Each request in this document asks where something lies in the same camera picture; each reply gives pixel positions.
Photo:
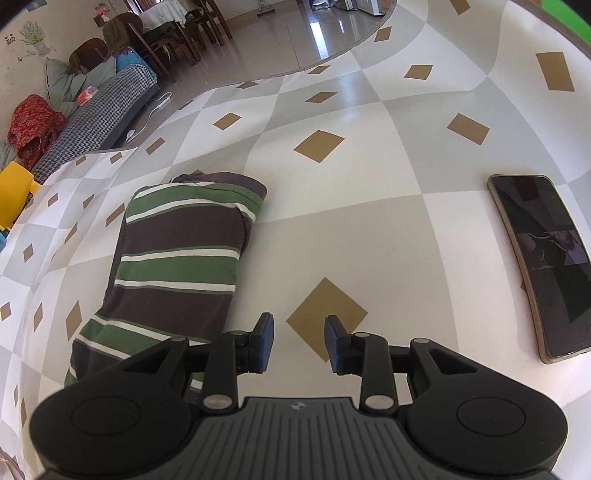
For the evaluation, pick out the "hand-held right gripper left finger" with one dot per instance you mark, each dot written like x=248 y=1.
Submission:
x=265 y=344

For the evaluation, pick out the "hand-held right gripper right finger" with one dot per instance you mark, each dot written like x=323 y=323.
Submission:
x=331 y=346

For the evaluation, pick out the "green brown striped t-shirt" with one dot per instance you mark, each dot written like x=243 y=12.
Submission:
x=175 y=263

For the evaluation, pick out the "checkered diamond table cover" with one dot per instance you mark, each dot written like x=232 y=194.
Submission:
x=369 y=207

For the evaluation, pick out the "black smartphone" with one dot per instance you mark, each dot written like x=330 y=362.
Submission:
x=545 y=258

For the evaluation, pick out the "white power strip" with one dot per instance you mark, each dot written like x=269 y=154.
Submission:
x=131 y=134

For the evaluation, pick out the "houndstooth sofa bed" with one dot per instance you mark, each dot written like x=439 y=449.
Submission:
x=101 y=115

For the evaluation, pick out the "yellow plastic chair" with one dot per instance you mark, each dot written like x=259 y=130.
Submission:
x=14 y=189

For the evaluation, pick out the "orange packet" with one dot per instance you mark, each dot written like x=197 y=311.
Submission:
x=87 y=95

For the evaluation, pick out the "red patterned cloth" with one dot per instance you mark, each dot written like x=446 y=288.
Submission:
x=34 y=129

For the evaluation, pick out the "dark wooden dining chair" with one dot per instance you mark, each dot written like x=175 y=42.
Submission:
x=87 y=53
x=147 y=46
x=217 y=21

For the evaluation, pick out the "grey-green pillow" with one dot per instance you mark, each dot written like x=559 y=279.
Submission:
x=62 y=83

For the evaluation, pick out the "olive cloth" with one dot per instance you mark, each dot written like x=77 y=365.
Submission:
x=115 y=34

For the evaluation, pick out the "dining table with white cloth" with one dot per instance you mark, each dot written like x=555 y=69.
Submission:
x=164 y=11

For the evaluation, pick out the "lavender wall sticker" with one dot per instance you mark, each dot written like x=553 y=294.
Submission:
x=34 y=39

